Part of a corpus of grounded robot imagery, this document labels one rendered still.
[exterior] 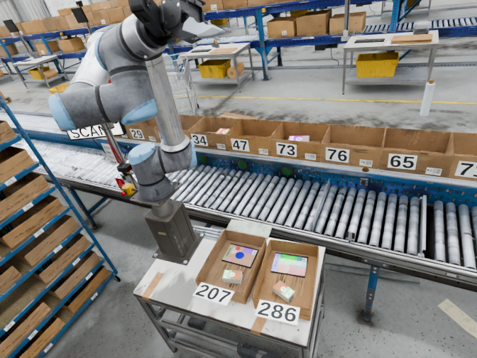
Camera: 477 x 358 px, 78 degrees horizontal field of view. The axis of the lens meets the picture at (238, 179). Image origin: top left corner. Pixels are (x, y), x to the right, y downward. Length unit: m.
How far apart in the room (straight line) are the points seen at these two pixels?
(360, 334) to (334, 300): 0.29
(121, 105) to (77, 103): 0.10
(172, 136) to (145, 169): 0.23
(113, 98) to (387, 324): 2.24
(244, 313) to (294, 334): 0.26
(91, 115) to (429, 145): 2.16
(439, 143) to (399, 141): 0.24
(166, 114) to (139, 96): 0.67
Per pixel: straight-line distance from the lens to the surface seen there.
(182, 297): 1.78
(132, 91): 0.75
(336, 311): 2.49
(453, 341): 2.57
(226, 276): 1.71
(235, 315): 1.65
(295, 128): 2.52
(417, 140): 2.43
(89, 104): 0.78
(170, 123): 1.44
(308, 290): 1.67
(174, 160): 1.54
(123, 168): 2.37
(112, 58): 0.78
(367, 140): 2.45
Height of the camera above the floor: 2.17
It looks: 36 degrees down
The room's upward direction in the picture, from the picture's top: 12 degrees counter-clockwise
